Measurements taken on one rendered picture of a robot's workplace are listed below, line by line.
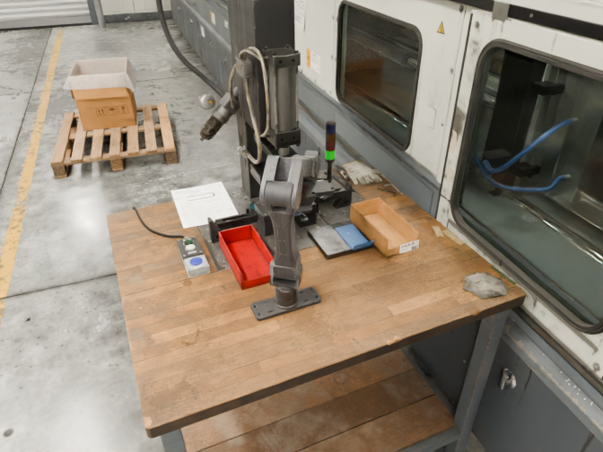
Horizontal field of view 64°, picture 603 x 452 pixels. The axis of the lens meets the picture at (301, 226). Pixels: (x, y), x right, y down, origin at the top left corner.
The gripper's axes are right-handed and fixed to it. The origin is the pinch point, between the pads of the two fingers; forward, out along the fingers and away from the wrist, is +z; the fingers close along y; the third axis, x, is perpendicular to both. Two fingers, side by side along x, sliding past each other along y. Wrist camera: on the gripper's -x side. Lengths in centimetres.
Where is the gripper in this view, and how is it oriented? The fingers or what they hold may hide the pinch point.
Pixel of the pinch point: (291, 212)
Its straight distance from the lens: 161.2
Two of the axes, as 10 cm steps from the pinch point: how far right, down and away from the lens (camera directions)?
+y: -3.2, -8.5, 4.2
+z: -2.7, 5.1, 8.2
